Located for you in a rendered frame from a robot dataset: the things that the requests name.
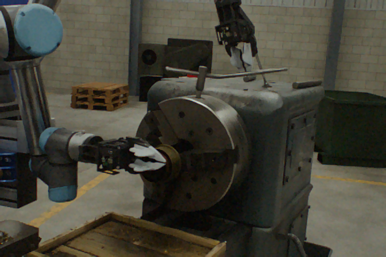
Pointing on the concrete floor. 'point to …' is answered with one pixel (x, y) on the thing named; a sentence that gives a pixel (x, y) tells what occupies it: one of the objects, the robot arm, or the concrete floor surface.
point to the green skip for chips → (351, 129)
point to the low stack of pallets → (99, 96)
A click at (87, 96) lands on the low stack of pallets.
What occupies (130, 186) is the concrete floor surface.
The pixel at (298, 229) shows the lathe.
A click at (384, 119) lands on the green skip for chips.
